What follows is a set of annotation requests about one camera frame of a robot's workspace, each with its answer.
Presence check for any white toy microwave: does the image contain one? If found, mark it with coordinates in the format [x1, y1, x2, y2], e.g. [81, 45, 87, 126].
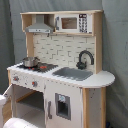
[55, 14, 92, 33]

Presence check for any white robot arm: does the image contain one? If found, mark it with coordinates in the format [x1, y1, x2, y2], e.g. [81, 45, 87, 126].
[0, 95, 38, 128]

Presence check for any wooden toy kitchen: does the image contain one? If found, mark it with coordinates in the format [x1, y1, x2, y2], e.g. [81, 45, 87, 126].
[8, 10, 115, 128]

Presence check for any grey toy sink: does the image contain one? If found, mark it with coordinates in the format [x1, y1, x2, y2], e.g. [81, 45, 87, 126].
[53, 67, 92, 81]

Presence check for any black toy faucet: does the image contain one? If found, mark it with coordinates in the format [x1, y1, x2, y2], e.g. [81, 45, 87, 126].
[76, 50, 94, 70]

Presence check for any black toy stovetop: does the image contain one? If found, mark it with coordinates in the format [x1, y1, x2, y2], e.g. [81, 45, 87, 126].
[20, 62, 56, 72]

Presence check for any small metal pot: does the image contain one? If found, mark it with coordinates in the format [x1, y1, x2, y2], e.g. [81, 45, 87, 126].
[22, 57, 39, 67]

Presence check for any right red stove knob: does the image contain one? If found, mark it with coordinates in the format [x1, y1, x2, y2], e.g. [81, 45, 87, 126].
[32, 81, 38, 87]

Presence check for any red stove knob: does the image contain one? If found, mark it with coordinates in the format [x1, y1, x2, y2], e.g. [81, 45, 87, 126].
[32, 81, 38, 87]
[13, 76, 19, 81]

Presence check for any white cabinet door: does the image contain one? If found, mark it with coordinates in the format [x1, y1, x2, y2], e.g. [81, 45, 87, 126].
[44, 81, 82, 128]

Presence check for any grey range hood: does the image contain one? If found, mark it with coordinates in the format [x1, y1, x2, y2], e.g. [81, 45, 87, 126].
[25, 15, 54, 34]

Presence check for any left red stove knob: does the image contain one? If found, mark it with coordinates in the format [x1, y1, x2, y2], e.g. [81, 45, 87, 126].
[13, 76, 19, 81]

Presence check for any white oven door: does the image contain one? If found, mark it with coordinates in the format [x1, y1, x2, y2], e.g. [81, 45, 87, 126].
[2, 85, 13, 116]

